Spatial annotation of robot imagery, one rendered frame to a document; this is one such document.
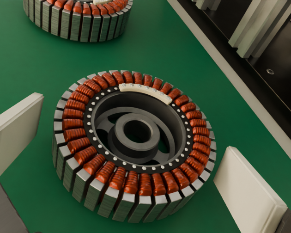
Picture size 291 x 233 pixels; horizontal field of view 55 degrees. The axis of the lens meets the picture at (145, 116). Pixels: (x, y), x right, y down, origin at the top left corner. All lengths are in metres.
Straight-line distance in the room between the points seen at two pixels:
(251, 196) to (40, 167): 0.13
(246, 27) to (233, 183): 0.20
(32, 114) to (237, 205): 0.13
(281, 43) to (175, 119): 0.25
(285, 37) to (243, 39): 0.11
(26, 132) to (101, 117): 0.06
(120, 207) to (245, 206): 0.07
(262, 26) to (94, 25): 0.17
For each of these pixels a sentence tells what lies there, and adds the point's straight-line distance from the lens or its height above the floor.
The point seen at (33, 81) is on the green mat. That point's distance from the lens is 0.25.
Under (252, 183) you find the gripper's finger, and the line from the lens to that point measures 0.17.
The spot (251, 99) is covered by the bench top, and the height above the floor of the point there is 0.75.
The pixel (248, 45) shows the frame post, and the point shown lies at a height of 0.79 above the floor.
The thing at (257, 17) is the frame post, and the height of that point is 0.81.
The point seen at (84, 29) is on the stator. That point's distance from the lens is 0.29.
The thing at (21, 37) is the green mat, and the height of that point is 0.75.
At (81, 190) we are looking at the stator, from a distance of 0.17.
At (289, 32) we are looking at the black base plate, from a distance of 0.47.
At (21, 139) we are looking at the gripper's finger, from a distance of 0.17.
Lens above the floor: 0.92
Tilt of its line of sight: 45 degrees down
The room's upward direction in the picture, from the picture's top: 23 degrees clockwise
